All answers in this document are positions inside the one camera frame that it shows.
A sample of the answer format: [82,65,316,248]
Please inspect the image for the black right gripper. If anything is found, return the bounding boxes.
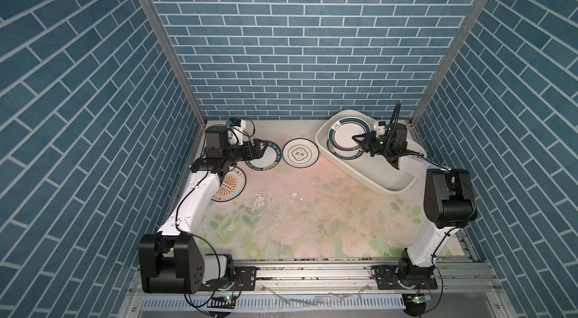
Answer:
[353,132,392,158]

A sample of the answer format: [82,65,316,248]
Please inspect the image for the green red ring plate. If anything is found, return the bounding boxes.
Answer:
[328,117,370,152]

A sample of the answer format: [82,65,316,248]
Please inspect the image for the orange sunburst plate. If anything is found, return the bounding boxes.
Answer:
[212,167,247,202]

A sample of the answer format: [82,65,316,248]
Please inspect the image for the green rim plate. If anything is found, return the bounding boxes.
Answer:
[327,140,364,161]
[245,141,282,171]

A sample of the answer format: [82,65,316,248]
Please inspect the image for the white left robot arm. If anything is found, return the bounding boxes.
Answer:
[138,139,267,294]

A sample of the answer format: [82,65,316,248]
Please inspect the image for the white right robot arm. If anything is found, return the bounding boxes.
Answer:
[352,122,477,278]

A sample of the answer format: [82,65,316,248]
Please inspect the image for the white plastic bin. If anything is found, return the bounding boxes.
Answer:
[314,110,417,195]

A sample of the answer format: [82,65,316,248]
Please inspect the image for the white plate grey emblem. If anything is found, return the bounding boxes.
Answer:
[282,138,320,169]

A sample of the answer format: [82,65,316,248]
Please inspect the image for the floral table mat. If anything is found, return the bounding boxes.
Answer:
[160,118,466,261]

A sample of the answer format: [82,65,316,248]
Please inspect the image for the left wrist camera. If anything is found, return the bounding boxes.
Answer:
[204,118,250,159]

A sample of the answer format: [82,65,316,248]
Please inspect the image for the aluminium corner post right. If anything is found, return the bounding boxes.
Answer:
[409,0,489,128]

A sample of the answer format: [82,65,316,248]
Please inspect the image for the aluminium corner post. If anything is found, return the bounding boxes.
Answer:
[409,0,489,128]
[138,0,206,128]

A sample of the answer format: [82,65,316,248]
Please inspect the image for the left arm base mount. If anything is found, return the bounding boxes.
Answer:
[199,254,257,292]

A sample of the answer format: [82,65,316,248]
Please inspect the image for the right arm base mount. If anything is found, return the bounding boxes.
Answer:
[370,258,438,290]

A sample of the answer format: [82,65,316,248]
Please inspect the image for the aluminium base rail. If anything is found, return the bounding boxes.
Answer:
[120,258,510,317]

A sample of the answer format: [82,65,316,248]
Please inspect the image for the aluminium corner post left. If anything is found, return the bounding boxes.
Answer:
[138,0,206,128]

